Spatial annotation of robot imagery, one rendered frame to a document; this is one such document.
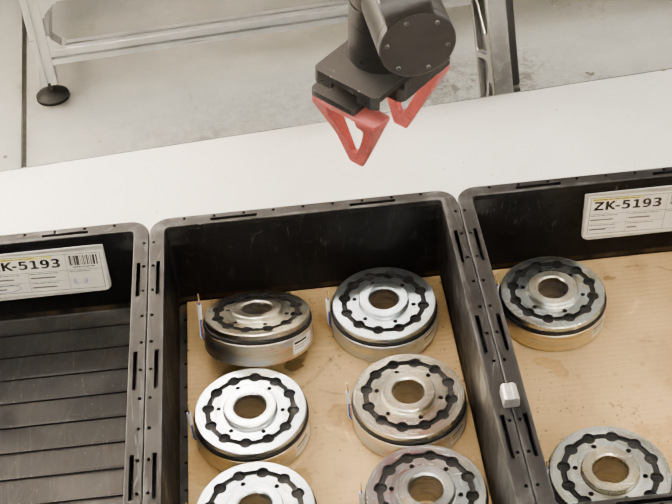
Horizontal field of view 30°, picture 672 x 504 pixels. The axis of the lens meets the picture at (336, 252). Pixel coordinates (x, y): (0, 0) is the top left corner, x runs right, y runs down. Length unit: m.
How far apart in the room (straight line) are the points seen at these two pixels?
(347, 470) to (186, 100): 2.00
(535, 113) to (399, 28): 0.86
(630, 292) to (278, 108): 1.79
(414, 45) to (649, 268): 0.49
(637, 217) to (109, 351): 0.54
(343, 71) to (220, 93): 2.04
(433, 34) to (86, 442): 0.51
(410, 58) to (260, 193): 0.73
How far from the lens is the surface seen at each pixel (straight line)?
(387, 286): 1.23
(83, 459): 1.17
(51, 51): 3.04
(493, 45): 1.90
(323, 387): 1.19
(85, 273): 1.26
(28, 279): 1.27
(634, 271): 1.31
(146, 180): 1.66
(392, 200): 1.23
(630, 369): 1.21
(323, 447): 1.14
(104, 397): 1.22
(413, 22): 0.89
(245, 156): 1.68
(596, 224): 1.29
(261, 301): 1.21
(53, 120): 3.05
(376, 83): 1.00
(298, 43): 3.20
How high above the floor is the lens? 1.71
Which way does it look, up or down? 42 degrees down
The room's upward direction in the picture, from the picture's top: 4 degrees counter-clockwise
